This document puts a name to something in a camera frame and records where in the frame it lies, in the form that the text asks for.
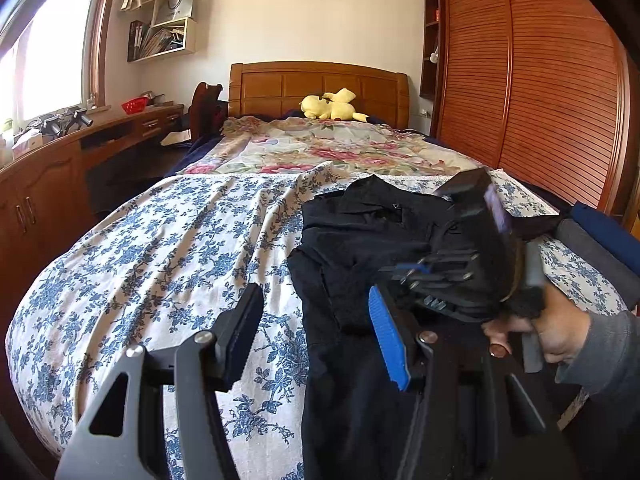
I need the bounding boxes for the navy folded cloth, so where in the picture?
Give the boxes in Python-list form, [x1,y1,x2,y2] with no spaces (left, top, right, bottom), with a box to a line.
[570,201,640,261]

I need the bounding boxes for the wood-framed window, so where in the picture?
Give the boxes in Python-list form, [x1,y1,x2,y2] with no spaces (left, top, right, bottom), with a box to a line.
[0,0,121,128]

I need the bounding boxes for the wooden bed headboard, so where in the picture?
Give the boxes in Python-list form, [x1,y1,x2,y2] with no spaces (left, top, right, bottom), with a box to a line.
[228,61,411,131]

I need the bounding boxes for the person's right hand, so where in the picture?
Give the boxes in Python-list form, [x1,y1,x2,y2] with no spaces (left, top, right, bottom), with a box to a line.
[481,287,593,367]

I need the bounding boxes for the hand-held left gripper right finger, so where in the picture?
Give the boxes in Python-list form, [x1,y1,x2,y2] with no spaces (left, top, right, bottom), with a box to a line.
[368,284,581,480]

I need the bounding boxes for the row of books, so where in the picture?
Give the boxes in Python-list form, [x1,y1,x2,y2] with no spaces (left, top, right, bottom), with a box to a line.
[127,20,187,61]

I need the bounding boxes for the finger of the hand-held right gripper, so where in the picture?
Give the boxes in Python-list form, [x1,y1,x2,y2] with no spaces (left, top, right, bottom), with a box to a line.
[378,251,477,283]

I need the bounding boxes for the wooden chair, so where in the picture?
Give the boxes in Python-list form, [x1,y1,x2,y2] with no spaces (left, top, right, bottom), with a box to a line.
[187,81,230,147]

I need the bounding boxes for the white box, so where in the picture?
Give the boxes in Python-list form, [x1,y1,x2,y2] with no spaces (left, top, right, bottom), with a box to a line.
[12,129,45,155]

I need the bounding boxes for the white paper bag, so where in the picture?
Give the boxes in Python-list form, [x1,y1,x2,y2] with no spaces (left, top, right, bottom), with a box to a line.
[152,0,196,27]

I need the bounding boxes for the wooden slatted wardrobe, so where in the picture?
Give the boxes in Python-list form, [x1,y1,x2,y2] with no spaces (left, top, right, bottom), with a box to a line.
[430,0,640,221]

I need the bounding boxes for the pink floral quilt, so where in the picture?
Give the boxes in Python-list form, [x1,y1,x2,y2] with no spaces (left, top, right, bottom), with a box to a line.
[177,116,486,177]

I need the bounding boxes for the blue floral bedsheet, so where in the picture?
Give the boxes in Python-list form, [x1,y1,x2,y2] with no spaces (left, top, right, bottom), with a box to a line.
[5,162,628,480]

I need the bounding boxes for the person's right forearm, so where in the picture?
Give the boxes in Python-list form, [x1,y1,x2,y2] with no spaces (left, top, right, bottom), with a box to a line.
[554,309,640,411]

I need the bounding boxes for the black garment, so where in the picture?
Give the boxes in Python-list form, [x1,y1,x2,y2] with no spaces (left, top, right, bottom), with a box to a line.
[287,174,566,480]

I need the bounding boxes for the black tools on desk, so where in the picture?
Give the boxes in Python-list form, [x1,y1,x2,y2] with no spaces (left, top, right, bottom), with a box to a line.
[30,108,94,137]

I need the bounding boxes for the long wooden desk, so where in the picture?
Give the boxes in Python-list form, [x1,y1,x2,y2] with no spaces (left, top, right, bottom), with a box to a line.
[0,102,187,321]

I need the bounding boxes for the wooden open side shelf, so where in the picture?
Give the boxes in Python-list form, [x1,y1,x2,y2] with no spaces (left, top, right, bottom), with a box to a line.
[420,0,442,107]

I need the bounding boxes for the dark grey folded cloth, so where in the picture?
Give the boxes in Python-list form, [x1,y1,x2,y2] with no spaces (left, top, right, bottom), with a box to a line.
[555,217,640,311]

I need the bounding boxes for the cream wall shelf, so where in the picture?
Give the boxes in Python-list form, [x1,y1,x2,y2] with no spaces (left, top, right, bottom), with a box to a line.
[119,0,205,64]

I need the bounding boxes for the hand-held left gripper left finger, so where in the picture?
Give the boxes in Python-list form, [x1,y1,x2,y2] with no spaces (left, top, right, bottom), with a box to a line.
[54,282,265,480]

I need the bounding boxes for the yellow plush toy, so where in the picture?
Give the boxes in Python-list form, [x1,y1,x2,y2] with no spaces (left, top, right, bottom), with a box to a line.
[299,88,369,123]

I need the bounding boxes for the navy blue blanket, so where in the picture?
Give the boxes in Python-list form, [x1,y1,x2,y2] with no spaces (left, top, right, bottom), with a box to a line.
[165,115,228,177]

